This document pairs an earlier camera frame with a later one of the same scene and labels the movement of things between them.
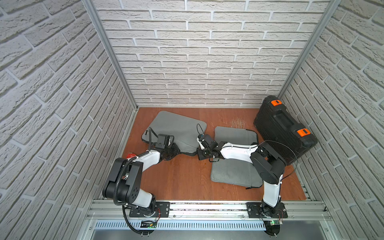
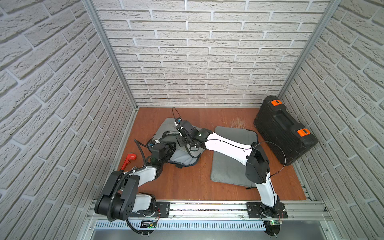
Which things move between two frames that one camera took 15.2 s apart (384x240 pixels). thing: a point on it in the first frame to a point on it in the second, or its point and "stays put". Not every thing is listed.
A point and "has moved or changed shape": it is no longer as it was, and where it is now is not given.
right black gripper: (201, 156) to (180, 142)
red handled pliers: (130, 155) stays put
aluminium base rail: (314, 211) stays put
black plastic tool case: (276, 126) stays put
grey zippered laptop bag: (185, 130) has moved or changed shape
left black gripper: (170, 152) stays put
